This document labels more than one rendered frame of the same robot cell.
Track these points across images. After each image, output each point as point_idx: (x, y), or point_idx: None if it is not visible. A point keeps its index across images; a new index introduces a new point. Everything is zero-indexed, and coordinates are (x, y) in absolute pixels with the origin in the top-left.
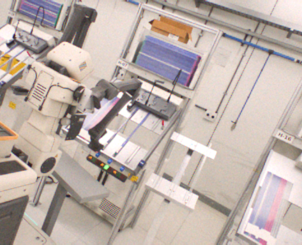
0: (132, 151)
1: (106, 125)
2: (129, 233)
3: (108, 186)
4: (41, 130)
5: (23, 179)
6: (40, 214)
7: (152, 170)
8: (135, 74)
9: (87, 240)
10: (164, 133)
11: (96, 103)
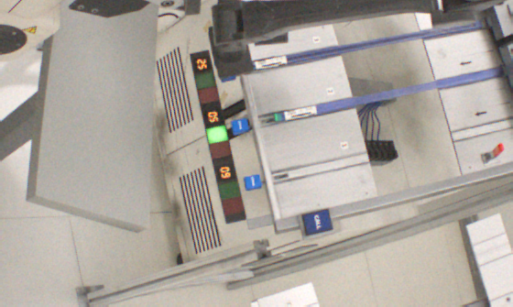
0: (332, 154)
1: (281, 29)
2: (206, 296)
3: (234, 157)
4: None
5: None
6: (36, 80)
7: (375, 225)
8: None
9: (83, 237)
10: (476, 180)
11: None
